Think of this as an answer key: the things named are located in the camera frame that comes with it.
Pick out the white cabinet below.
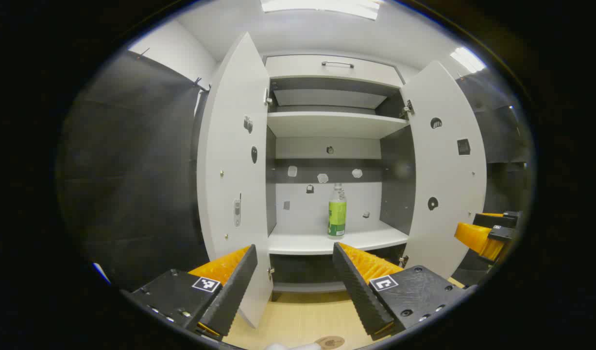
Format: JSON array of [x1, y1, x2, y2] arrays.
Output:
[[264, 53, 417, 302]]

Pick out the white cabinet door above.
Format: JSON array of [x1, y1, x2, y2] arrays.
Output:
[[400, 61, 488, 280], [197, 32, 274, 329]]

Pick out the ceiling light panel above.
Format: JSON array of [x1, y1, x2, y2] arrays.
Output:
[[450, 47, 486, 74]]

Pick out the black backdrop cloth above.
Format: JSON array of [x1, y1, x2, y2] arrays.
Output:
[[57, 49, 211, 292], [456, 73, 534, 287]]

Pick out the round wooden coaster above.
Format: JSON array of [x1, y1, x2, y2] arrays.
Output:
[[316, 335, 346, 350]]

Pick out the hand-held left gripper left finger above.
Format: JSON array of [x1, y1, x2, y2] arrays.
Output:
[[122, 245, 258, 338]]

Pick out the green label plastic bottle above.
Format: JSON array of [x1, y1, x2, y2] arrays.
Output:
[[327, 183, 348, 240]]

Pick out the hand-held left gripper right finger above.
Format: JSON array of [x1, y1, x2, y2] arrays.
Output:
[[332, 242, 477, 341]]

